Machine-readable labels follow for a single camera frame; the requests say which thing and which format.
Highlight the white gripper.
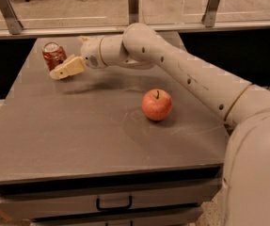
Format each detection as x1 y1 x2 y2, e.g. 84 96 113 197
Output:
49 36 104 80

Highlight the red coke can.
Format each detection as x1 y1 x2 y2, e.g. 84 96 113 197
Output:
42 42 67 71

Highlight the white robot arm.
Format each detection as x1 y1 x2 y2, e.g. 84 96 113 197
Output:
50 23 270 226

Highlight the red apple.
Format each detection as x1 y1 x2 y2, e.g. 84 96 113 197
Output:
141 89 172 121

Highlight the grey upper drawer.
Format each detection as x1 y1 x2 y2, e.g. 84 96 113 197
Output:
0 178 221 219

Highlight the grey drawer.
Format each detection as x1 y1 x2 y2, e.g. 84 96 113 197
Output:
30 206 202 226
0 178 221 219

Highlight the grey lower drawer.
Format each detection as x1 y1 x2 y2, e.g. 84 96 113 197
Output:
30 206 202 226

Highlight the left metal railing bracket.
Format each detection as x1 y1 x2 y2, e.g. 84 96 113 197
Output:
0 0 24 35

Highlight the metal railing bracket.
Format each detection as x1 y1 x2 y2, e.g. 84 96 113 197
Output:
128 0 139 24
201 0 220 27
0 0 24 35

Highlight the middle metal railing bracket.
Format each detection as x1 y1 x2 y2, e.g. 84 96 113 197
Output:
128 0 139 24

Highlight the right metal railing bracket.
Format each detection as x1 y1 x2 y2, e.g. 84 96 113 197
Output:
201 0 220 27

